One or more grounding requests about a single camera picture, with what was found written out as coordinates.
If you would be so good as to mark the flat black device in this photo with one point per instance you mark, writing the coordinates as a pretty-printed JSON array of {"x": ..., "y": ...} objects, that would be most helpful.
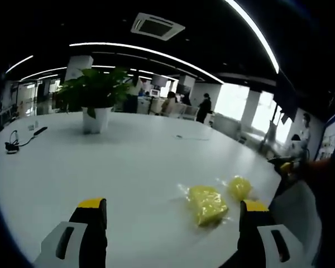
[{"x": 40, "y": 131}]

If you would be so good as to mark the short ceiling light strip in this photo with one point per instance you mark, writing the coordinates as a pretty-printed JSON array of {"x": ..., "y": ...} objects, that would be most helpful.
[
  {"x": 43, "y": 73},
  {"x": 19, "y": 63}
]

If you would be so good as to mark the small yellow silicone block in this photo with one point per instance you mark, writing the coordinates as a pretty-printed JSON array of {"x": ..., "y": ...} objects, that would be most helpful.
[{"x": 240, "y": 187}]

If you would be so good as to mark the wall poster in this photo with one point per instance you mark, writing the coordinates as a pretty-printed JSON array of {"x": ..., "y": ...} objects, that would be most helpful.
[{"x": 333, "y": 134}]

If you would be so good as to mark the white chair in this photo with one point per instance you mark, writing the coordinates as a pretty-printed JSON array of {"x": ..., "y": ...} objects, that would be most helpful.
[{"x": 190, "y": 112}]

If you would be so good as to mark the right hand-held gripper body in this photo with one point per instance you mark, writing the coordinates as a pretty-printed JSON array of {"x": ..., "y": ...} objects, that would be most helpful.
[{"x": 297, "y": 217}]

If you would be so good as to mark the long ceiling light strip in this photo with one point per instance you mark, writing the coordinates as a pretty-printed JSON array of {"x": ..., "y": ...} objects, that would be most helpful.
[
  {"x": 145, "y": 51},
  {"x": 258, "y": 30}
]

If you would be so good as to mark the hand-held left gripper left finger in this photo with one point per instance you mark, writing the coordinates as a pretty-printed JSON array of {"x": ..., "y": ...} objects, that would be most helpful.
[{"x": 72, "y": 245}]

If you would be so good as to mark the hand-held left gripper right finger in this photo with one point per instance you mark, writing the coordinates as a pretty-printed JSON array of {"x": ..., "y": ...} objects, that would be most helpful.
[{"x": 268, "y": 243}]

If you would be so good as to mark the ceiling air conditioner vent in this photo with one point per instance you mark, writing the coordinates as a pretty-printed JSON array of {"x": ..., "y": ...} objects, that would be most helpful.
[{"x": 157, "y": 26}]

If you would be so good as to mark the large yellow silicone block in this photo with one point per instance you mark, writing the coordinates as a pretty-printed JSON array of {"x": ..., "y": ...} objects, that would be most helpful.
[{"x": 208, "y": 205}]

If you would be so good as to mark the potted green plant white pot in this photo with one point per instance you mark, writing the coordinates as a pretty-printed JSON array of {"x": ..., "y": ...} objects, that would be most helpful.
[{"x": 96, "y": 95}]

